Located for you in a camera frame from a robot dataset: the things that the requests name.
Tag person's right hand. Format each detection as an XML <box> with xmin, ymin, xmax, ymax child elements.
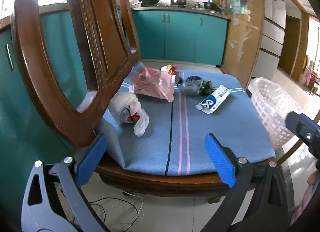
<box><xmin>295</xmin><ymin>167</ymin><xmax>320</xmax><ymax>222</ymax></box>

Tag wooden framed glass door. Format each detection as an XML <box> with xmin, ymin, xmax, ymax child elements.
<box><xmin>215</xmin><ymin>0</ymin><xmax>266</xmax><ymax>90</ymax></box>

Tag red snack wrapper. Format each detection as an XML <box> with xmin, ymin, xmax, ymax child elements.
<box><xmin>160</xmin><ymin>64</ymin><xmax>179</xmax><ymax>76</ymax></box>

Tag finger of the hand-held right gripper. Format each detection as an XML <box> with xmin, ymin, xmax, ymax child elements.
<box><xmin>285</xmin><ymin>111</ymin><xmax>320</xmax><ymax>153</ymax></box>

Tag white plastic mesh wastebasket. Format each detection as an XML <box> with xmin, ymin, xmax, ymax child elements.
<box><xmin>250</xmin><ymin>77</ymin><xmax>304</xmax><ymax>149</ymax></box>

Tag large pink plastic bag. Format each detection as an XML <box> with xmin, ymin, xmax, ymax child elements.
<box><xmin>129</xmin><ymin>68</ymin><xmax>175</xmax><ymax>102</ymax></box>

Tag blue white medicine box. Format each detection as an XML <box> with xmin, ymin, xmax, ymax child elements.
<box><xmin>196</xmin><ymin>85</ymin><xmax>231</xmax><ymax>114</ymax></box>

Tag silver refrigerator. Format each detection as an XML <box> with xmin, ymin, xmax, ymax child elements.
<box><xmin>251</xmin><ymin>0</ymin><xmax>287</xmax><ymax>79</ymax></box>

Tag white bag with red contents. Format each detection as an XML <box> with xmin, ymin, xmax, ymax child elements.
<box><xmin>109</xmin><ymin>92</ymin><xmax>150</xmax><ymax>138</ymax></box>

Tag black cable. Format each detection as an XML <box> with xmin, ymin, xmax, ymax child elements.
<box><xmin>72</xmin><ymin>196</ymin><xmax>141</xmax><ymax>232</ymax></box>

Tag pink plastic chairs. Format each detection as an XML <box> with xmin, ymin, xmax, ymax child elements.
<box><xmin>300</xmin><ymin>57</ymin><xmax>320</xmax><ymax>95</ymax></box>

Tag teal kitchen cabinet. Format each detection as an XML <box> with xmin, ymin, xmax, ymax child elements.
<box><xmin>131</xmin><ymin>9</ymin><xmax>229</xmax><ymax>66</ymax></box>
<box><xmin>0</xmin><ymin>9</ymin><xmax>88</xmax><ymax>222</ymax></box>

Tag brown wooden door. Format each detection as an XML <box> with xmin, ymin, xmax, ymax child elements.
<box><xmin>279</xmin><ymin>15</ymin><xmax>301</xmax><ymax>75</ymax></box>

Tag green vegetable leaves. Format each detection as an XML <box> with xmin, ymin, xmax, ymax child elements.
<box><xmin>201</xmin><ymin>80</ymin><xmax>217</xmax><ymax>95</ymax></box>

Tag white cable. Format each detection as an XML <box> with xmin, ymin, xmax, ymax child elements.
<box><xmin>110</xmin><ymin>189</ymin><xmax>146</xmax><ymax>232</ymax></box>

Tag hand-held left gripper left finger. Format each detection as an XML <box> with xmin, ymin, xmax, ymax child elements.
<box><xmin>21</xmin><ymin>134</ymin><xmax>111</xmax><ymax>232</ymax></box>

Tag carved wooden chair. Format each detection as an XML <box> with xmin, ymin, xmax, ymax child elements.
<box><xmin>10</xmin><ymin>0</ymin><xmax>275</xmax><ymax>204</ymax></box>

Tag grey plastic bag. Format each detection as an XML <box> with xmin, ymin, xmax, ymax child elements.
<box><xmin>178</xmin><ymin>75</ymin><xmax>204</xmax><ymax>97</ymax></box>

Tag black lidded pot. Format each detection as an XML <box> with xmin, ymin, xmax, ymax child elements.
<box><xmin>202</xmin><ymin>0</ymin><xmax>223</xmax><ymax>12</ymax></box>

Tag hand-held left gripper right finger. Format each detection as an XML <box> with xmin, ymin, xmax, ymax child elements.
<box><xmin>204</xmin><ymin>133</ymin><xmax>293</xmax><ymax>232</ymax></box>

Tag blue striped blanket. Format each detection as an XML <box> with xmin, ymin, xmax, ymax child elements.
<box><xmin>94</xmin><ymin>68</ymin><xmax>276</xmax><ymax>177</ymax></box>

